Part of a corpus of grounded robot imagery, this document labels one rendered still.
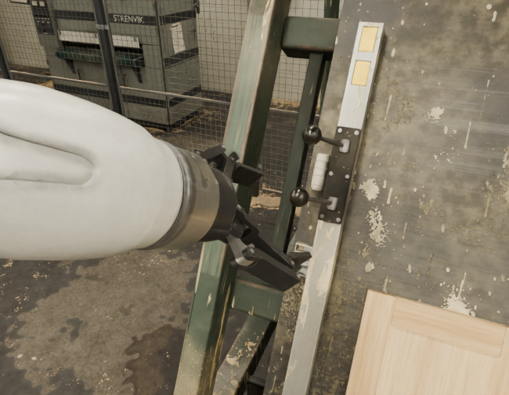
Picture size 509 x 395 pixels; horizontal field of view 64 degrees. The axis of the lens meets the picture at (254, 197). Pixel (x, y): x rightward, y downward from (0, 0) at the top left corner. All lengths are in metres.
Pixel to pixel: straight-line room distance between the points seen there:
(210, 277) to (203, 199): 0.63
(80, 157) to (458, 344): 0.81
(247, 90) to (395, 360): 0.65
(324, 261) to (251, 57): 0.48
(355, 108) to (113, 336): 2.00
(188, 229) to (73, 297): 2.53
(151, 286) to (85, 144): 2.53
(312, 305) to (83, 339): 1.85
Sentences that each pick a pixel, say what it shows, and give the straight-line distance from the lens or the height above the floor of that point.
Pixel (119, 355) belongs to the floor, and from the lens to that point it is 2.43.
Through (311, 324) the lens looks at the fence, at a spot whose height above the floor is 1.17.
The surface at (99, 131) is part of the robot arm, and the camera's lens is 0.25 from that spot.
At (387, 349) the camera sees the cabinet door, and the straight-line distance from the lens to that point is 0.92.
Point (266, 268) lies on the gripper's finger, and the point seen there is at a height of 1.56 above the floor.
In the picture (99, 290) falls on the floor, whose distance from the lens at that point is 2.82.
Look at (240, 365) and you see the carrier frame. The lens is 1.30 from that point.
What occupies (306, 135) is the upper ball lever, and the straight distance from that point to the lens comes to 0.76.
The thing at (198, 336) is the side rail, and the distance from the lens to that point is 0.99.
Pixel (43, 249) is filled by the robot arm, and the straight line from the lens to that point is 0.25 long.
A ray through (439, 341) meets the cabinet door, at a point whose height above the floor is 1.19.
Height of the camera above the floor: 1.84
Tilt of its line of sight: 31 degrees down
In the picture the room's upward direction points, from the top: straight up
